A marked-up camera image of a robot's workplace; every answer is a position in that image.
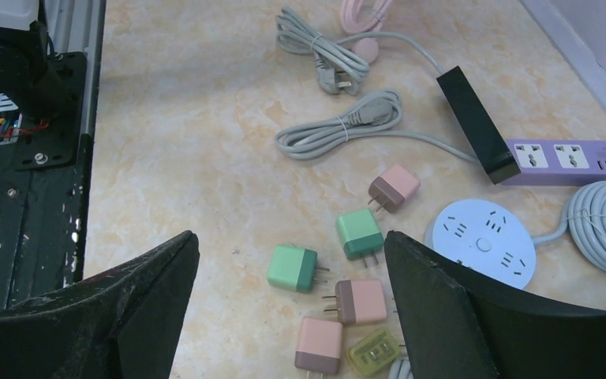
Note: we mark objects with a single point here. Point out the black power strip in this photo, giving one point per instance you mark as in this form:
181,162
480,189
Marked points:
488,145

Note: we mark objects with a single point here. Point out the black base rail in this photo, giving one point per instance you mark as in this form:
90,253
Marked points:
44,197

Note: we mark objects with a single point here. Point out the blue round power socket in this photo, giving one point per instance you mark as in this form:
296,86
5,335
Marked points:
485,237

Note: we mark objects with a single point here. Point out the green plug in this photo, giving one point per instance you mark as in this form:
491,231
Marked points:
293,268
359,234

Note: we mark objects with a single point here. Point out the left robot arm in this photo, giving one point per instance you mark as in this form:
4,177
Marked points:
26,76

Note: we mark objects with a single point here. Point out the purple power strip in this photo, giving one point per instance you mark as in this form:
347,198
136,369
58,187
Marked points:
547,162

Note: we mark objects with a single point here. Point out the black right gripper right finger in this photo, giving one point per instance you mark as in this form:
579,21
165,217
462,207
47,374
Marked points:
459,323

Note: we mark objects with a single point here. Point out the yellow USB charger plug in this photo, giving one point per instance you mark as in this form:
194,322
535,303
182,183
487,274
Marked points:
373,353

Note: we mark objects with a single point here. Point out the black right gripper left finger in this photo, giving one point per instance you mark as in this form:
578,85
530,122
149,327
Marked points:
124,322

